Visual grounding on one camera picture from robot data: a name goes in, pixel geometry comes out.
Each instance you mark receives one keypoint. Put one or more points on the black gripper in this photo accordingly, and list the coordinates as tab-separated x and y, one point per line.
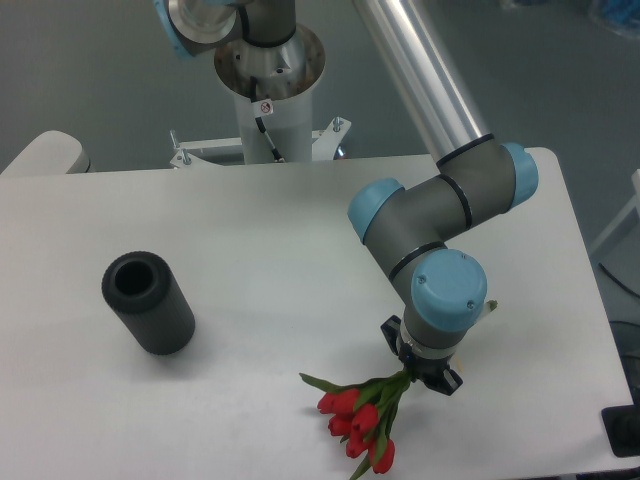
436	374

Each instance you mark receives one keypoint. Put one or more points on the red tulip bouquet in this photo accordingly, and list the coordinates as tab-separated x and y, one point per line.
362	414

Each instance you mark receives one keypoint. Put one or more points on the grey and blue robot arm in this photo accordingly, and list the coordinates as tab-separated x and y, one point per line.
406	230

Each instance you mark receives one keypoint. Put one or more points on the black ribbed cylindrical vase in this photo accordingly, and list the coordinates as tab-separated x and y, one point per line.
142	291

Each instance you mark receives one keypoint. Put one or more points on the black device at table corner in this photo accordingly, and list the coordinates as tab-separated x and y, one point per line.
622	428

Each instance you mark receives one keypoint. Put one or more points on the white furniture at right edge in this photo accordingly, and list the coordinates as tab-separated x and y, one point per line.
619	227

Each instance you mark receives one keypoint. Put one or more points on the blue item top right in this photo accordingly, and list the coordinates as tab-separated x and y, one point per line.
618	16

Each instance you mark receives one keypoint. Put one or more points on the white rounded chair edge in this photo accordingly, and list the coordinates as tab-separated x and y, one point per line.
51	153

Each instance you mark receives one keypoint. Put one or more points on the white pedestal base frame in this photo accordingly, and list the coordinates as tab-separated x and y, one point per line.
325	145

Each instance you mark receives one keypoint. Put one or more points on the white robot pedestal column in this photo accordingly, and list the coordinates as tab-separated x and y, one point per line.
272	89

